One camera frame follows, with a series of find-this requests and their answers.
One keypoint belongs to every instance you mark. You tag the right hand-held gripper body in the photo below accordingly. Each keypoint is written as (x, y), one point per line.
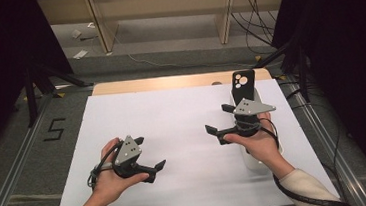
(250, 108)

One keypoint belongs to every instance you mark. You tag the person's left hand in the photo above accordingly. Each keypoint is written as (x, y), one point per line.
(109, 184)

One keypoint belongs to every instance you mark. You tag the white paper scrap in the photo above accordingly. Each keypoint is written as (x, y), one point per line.
(80, 54)
(76, 33)

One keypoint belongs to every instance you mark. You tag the light wooden shelf unit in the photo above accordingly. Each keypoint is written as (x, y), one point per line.
(162, 4)

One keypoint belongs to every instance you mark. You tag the black stand legs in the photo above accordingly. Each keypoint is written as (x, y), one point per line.
(31, 96)
(302, 69)

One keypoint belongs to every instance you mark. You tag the aluminium floor rail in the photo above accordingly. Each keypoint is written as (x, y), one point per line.
(10, 181)
(333, 156)

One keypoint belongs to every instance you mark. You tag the person's right hand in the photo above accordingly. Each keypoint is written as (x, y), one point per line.
(263, 146)

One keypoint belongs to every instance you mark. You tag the wooden table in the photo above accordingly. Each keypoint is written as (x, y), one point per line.
(169, 82)

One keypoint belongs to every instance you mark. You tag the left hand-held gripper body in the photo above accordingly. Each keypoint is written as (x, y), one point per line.
(127, 154)

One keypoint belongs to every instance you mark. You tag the white plastic bin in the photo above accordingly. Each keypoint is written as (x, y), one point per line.
(253, 162)

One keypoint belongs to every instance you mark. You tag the dark curtain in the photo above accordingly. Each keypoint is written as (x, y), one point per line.
(0, 65)
(350, 51)

